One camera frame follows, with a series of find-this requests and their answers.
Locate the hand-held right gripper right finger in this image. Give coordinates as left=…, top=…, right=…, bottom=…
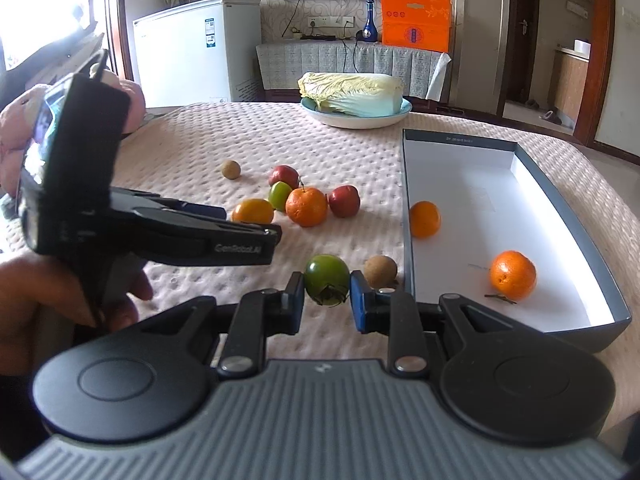
left=350, top=270, right=505, bottom=379

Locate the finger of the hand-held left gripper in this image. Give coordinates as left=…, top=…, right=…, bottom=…
left=112, top=209, right=284, bottom=251
left=111, top=186, right=229, bottom=222

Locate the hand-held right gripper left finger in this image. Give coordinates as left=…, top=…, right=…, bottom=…
left=141, top=272, right=306, bottom=380

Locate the yellow-orange tomato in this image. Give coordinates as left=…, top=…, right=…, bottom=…
left=231, top=198, right=275, bottom=225

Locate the dark green tomato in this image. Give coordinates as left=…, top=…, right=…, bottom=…
left=303, top=254, right=352, bottom=308

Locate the yellow-green tomato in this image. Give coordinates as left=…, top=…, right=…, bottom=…
left=268, top=181, right=294, bottom=212

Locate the orange tangerine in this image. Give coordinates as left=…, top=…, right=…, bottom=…
left=409, top=200, right=442, bottom=239
left=489, top=250, right=537, bottom=302
left=285, top=186, right=329, bottom=228

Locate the red apple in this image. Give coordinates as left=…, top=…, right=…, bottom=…
left=268, top=165, right=301, bottom=190
left=327, top=185, right=361, bottom=219

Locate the grey box with white inside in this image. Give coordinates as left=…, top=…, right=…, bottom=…
left=402, top=128, right=632, bottom=354

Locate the person's left hand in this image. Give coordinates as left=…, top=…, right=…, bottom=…
left=0, top=249, right=154, bottom=377

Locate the pink plush toy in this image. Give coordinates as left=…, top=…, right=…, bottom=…
left=0, top=70, right=147, bottom=197

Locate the white chest freezer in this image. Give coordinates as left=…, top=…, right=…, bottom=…
left=132, top=0, right=262, bottom=109

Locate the light blue bowl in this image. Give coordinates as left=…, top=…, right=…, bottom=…
left=300, top=96, right=413, bottom=130

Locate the napa cabbage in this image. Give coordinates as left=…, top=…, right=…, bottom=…
left=298, top=72, right=404, bottom=115

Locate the cabinet with patterned tablecloth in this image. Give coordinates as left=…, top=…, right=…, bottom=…
left=256, top=40, right=454, bottom=102

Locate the blue glass bottle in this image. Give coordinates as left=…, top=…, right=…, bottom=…
left=361, top=0, right=379, bottom=44

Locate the orange gift box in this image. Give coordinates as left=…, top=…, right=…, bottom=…
left=380, top=0, right=452, bottom=54

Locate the wooden kitchen cabinet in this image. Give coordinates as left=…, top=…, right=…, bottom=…
left=552, top=47, right=592, bottom=122

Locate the brown door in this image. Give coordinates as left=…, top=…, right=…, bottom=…
left=504, top=0, right=540, bottom=88

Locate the white wall outlet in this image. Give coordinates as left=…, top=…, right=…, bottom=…
left=307, top=15, right=355, bottom=29

